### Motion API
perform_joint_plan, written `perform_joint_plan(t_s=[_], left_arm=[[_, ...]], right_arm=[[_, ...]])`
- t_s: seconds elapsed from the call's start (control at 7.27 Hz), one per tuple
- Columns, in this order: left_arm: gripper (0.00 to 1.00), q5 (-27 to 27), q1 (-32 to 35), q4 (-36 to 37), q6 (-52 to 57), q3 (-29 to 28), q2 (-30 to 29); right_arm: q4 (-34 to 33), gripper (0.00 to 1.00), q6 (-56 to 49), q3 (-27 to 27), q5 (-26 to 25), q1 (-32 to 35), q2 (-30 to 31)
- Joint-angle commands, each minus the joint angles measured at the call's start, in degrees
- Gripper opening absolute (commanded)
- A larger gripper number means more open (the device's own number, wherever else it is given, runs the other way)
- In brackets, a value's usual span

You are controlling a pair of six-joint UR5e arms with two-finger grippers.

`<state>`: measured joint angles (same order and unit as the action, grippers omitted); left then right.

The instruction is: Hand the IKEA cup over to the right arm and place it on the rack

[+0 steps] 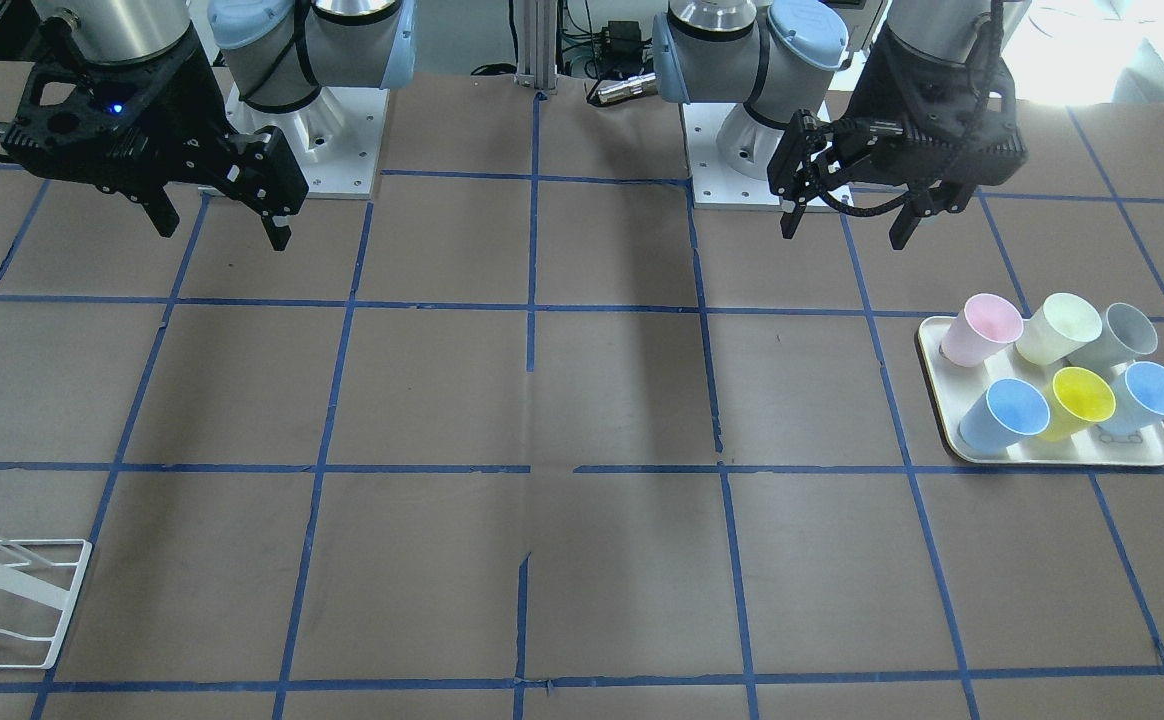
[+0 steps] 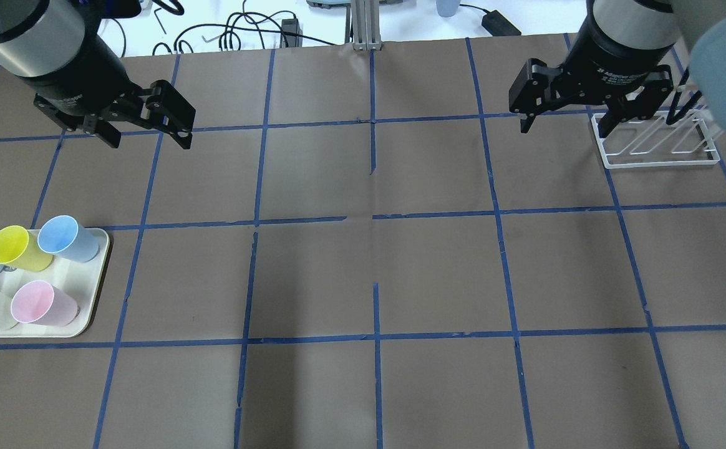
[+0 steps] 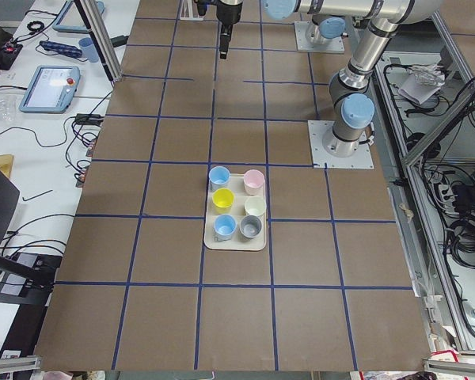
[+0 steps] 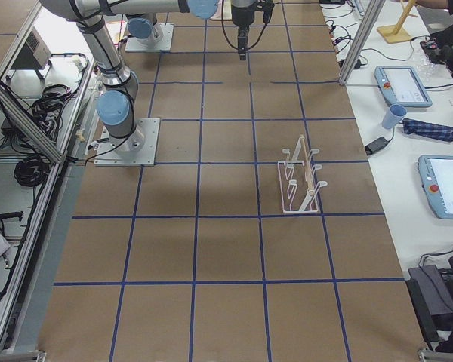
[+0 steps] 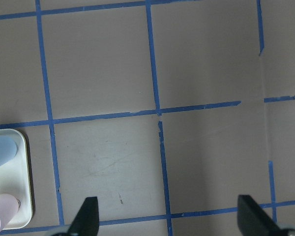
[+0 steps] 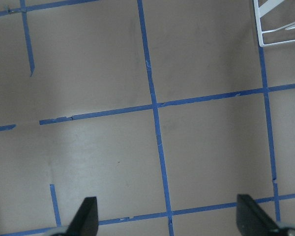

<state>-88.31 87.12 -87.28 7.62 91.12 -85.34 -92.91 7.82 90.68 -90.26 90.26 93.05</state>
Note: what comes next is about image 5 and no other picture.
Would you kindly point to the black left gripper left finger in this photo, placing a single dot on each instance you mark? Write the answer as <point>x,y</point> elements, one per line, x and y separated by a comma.
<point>86,222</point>

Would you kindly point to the cream plastic tray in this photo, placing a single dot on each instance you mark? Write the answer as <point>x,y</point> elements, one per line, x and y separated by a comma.
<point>15,179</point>

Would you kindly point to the pink plastic cup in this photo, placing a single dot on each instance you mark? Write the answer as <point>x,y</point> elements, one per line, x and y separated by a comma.
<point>9,206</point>

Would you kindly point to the blue plastic cup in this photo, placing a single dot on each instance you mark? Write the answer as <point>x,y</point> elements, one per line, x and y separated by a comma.
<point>8,149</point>

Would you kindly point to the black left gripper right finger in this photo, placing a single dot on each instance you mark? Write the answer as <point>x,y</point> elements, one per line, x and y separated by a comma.
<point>252,220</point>

